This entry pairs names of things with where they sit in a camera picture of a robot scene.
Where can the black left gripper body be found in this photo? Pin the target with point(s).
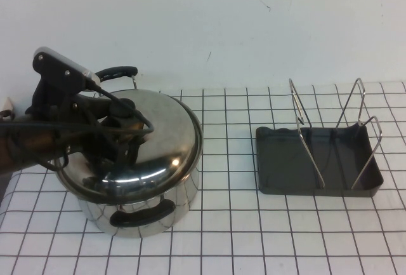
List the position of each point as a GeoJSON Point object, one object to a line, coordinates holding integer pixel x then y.
{"type": "Point", "coordinates": [76, 116]}

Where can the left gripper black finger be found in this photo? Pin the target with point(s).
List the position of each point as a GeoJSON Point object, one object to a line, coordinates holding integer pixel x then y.
{"type": "Point", "coordinates": [114, 107]}
{"type": "Point", "coordinates": [122, 148]}

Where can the stainless steel pot lid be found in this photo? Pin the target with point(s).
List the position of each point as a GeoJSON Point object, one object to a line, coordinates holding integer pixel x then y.
{"type": "Point", "coordinates": [171, 135]}

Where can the stainless steel cooking pot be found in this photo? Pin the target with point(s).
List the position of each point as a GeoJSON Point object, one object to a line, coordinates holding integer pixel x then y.
{"type": "Point", "coordinates": [179, 205]}

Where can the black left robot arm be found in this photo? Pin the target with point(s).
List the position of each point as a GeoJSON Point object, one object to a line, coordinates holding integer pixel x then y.
{"type": "Point", "coordinates": [25, 148]}

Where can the white grid pattern tablecloth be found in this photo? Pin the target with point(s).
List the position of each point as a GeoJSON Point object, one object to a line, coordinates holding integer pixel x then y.
{"type": "Point", "coordinates": [222, 240]}

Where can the dark grey drip tray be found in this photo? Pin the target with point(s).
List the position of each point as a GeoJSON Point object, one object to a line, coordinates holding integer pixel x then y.
{"type": "Point", "coordinates": [279, 160]}

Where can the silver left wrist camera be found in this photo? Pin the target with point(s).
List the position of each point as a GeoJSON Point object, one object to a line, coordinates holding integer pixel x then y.
{"type": "Point", "coordinates": [60, 68]}

